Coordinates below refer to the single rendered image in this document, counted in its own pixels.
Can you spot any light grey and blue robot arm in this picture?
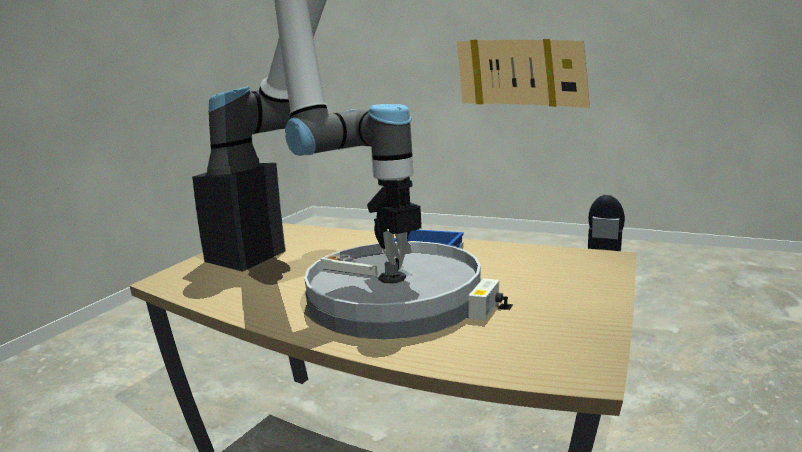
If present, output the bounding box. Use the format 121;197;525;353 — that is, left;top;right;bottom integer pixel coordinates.
207;0;413;181

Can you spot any blue open crate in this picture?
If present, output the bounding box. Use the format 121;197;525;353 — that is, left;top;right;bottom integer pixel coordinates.
408;230;464;249

